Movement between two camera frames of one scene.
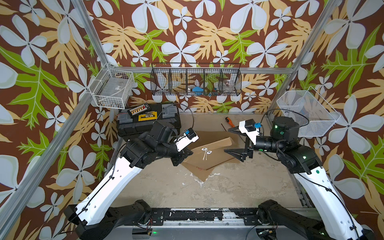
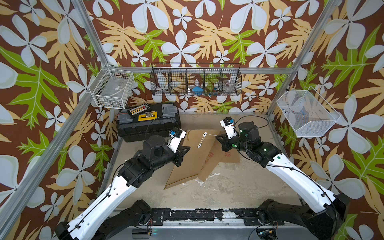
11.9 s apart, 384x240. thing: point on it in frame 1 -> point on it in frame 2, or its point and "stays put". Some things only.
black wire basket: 195,79 stays put
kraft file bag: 208,136 -> 232,156
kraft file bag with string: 213,155 -> 201,142
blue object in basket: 198,90 stays put
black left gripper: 180,154 stays put
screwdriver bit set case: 138,109 stays put
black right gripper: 244,153 -> 225,143
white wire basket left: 112,87 stays put
